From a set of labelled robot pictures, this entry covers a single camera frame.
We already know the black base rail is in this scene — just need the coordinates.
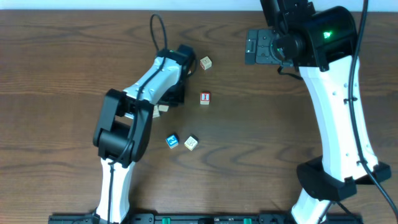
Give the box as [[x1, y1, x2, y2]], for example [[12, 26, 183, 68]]
[[48, 213, 364, 224]]

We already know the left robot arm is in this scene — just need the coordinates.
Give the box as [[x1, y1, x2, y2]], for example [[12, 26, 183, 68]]
[[93, 45, 196, 223]]

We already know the white block with red side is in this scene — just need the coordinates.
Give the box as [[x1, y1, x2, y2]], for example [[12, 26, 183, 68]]
[[200, 56, 212, 70]]

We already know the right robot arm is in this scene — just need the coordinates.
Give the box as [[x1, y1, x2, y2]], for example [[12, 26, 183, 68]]
[[245, 0, 391, 223]]

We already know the red letter I block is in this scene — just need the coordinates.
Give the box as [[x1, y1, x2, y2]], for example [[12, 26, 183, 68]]
[[200, 92, 211, 105]]

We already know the white block near blue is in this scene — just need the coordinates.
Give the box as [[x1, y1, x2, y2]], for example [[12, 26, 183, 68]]
[[184, 135, 198, 151]]

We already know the blue number 2 block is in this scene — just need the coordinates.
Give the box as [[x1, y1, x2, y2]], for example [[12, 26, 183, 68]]
[[165, 134, 179, 149]]

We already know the yellow wooden block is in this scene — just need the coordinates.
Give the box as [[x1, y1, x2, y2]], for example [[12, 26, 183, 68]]
[[152, 105, 160, 118]]

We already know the red letter A block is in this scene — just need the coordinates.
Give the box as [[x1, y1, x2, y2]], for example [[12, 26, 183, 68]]
[[158, 105, 169, 112]]

